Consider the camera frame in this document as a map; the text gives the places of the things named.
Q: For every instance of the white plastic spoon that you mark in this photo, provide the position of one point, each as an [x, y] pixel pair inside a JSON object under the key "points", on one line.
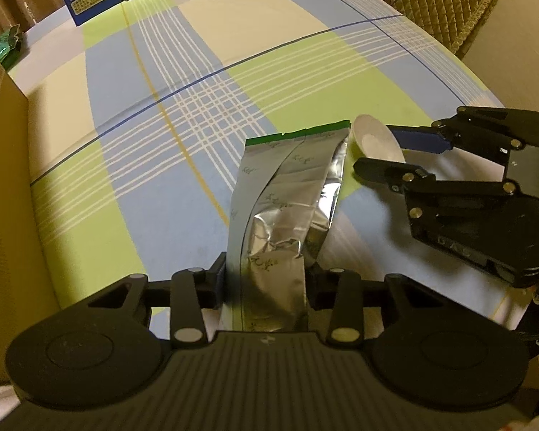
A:
{"points": [[375, 139]]}

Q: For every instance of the brown cardboard box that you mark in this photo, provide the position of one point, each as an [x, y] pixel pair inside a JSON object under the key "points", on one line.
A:
{"points": [[9, 188]]}

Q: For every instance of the plaid cloth-covered desktop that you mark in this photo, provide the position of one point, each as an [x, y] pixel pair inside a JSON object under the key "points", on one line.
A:
{"points": [[161, 143]]}

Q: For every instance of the green snack packet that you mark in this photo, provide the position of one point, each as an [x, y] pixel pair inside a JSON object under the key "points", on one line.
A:
{"points": [[6, 47]]}

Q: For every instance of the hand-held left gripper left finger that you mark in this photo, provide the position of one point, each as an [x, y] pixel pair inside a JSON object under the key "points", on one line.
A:
{"points": [[215, 287]]}

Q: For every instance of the silver foil bag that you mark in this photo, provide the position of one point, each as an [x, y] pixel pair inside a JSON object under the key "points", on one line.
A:
{"points": [[278, 215]]}

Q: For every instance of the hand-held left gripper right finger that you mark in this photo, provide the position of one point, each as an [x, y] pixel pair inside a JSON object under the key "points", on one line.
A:
{"points": [[319, 292]]}

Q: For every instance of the chair with quilted cover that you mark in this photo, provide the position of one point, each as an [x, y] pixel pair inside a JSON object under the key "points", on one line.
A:
{"points": [[431, 4]]}

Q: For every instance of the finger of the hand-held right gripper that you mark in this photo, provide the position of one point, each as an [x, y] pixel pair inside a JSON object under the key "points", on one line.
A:
{"points": [[377, 170], [422, 140]]}

